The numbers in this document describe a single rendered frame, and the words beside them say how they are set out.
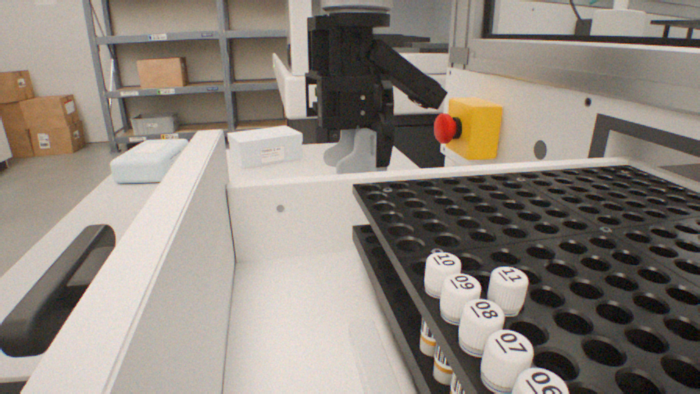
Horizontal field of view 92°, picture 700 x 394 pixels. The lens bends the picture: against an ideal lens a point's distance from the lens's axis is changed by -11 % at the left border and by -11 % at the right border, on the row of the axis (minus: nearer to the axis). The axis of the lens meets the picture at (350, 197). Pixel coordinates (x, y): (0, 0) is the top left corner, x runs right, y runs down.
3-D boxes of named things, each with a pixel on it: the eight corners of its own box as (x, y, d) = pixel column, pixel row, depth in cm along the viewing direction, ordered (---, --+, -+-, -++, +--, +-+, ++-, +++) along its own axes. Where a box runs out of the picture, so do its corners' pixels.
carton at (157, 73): (141, 90, 350) (136, 60, 339) (150, 86, 379) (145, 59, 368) (183, 87, 357) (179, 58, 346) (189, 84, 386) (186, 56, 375)
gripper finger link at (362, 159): (333, 205, 46) (329, 128, 43) (378, 199, 48) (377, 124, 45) (341, 214, 43) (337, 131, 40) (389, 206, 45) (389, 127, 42)
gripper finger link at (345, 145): (319, 188, 50) (320, 119, 46) (362, 182, 52) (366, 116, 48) (326, 198, 48) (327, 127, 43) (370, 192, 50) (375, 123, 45)
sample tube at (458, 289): (437, 398, 13) (452, 296, 11) (424, 372, 14) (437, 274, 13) (467, 391, 13) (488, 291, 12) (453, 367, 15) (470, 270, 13)
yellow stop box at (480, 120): (462, 162, 48) (468, 105, 46) (439, 147, 55) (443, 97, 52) (497, 159, 49) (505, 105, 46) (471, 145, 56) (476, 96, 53)
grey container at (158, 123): (133, 136, 364) (130, 119, 358) (142, 129, 391) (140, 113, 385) (173, 133, 371) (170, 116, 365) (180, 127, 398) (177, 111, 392)
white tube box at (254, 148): (241, 169, 70) (238, 141, 68) (230, 157, 77) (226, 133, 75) (303, 158, 76) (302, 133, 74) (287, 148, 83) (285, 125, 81)
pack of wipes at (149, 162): (164, 184, 63) (159, 159, 62) (112, 185, 63) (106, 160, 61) (192, 158, 77) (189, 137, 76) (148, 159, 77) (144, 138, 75)
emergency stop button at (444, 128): (442, 147, 49) (444, 116, 47) (430, 139, 52) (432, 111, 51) (463, 146, 49) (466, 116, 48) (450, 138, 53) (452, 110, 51)
